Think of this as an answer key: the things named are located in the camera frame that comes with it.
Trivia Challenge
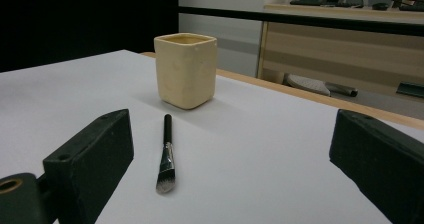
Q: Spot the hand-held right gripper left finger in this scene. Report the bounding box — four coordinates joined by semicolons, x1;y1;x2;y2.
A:
42;108;135;224

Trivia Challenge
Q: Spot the black makeup brush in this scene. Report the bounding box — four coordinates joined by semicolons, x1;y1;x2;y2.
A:
155;113;177;195

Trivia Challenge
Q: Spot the white table sheet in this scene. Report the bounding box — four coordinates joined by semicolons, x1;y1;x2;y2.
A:
0;49;424;224

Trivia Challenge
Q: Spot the dark chair base leg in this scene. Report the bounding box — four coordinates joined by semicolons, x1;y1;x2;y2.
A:
324;81;360;98

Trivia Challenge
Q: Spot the light wooden desk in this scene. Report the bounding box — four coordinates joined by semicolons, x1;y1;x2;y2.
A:
256;3;424;97

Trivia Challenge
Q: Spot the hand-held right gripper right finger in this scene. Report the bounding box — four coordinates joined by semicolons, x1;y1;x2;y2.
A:
329;108;424;224

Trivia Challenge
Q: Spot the black metal frame bar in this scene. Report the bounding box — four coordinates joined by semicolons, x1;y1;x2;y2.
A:
178;5;424;37

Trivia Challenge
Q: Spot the grey chair base leg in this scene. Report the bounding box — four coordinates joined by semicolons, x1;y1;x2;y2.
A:
285;73;332;97

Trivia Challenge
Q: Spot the black curtain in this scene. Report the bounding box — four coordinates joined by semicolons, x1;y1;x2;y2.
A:
0;0;180;74

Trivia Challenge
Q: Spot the cream square ceramic cup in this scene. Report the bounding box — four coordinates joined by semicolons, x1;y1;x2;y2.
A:
153;32;218;111

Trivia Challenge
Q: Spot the black computer mouse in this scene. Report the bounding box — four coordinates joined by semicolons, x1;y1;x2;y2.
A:
371;2;390;12

